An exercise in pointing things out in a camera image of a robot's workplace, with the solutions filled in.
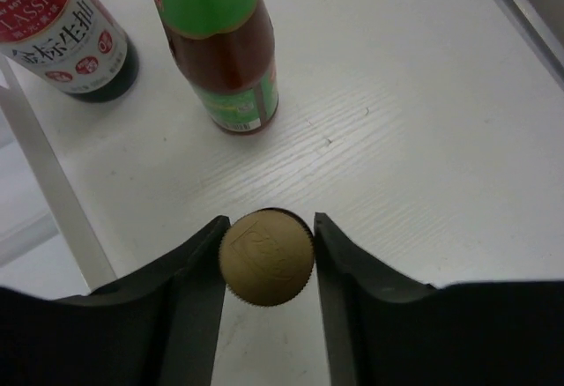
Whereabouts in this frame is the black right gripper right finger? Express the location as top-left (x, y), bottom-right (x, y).
top-left (314, 213), bottom-right (563, 385)

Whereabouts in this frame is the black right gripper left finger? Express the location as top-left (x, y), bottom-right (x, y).
top-left (1, 216), bottom-right (229, 385)

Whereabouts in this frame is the white divided organizer tray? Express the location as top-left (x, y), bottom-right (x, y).
top-left (1, 58), bottom-right (117, 299)

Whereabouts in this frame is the small gold-cap bottle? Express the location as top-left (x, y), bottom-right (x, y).
top-left (219, 207), bottom-right (315, 308)

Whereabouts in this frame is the tall soy sauce bottle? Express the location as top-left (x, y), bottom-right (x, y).
top-left (1, 0), bottom-right (139, 103)

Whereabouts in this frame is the green-label yellow-cap sauce bottle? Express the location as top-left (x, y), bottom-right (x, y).
top-left (153, 0), bottom-right (279, 134)

